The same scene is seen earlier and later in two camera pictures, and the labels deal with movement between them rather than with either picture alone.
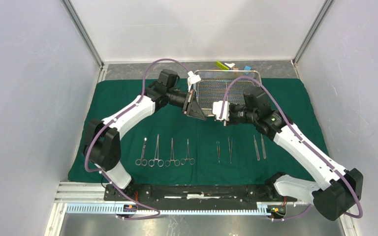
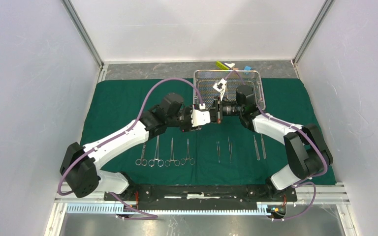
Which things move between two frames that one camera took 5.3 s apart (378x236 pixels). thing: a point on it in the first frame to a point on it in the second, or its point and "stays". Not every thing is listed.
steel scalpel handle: (264, 149) stays
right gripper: (226, 117) to (216, 116)
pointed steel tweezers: (230, 148) stays
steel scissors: (141, 161) stays
